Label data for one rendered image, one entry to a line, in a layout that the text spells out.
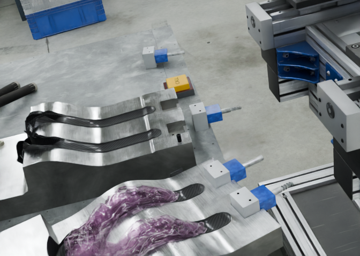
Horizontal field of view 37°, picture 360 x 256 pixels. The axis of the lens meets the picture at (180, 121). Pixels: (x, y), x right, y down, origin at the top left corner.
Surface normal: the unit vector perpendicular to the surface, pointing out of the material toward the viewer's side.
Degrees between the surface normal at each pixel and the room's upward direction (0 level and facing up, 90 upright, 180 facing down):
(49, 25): 91
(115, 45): 0
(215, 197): 0
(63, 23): 91
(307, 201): 0
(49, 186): 90
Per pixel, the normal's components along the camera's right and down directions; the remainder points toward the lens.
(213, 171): -0.18, -0.82
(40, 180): 0.17, 0.52
